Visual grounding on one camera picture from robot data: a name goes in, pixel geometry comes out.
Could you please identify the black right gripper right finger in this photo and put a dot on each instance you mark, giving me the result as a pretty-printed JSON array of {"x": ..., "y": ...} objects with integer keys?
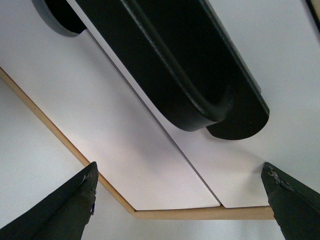
[{"x": 296, "y": 207}]

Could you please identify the black upper drawer handle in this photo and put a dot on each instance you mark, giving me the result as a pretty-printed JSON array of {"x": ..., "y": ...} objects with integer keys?
[{"x": 180, "y": 55}]

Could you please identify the wooden drawer cabinet frame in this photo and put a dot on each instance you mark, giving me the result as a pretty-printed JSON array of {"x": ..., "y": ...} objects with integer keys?
[{"x": 206, "y": 213}]

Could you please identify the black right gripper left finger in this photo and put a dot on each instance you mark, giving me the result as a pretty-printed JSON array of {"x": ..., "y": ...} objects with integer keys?
[{"x": 62, "y": 215}]

